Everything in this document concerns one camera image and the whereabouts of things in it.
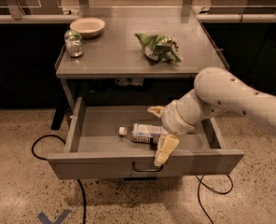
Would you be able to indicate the blue label plastic bottle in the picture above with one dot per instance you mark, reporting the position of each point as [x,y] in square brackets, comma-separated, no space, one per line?
[142,134]

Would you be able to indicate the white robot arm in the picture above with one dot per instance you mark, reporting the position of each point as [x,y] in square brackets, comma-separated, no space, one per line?
[215,90]

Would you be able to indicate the black drawer handle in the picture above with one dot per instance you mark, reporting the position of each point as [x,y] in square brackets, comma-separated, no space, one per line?
[145,170]

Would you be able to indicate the green soda can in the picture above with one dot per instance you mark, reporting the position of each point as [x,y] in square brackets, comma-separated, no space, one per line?
[73,43]

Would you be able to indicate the grey drawer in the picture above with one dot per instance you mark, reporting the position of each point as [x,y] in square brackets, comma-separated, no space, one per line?
[94,150]

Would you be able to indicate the green chip bag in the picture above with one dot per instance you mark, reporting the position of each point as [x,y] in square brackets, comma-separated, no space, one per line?
[159,48]

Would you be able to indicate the grey metal counter table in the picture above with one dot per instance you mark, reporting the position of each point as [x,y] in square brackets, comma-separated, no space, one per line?
[113,69]

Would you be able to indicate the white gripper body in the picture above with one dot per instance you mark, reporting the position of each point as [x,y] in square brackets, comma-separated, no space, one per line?
[172,118]

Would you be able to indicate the white ceramic bowl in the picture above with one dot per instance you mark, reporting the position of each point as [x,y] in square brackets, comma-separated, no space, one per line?
[88,27]

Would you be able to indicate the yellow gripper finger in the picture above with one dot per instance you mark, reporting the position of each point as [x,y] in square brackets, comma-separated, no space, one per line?
[166,146]
[156,110]

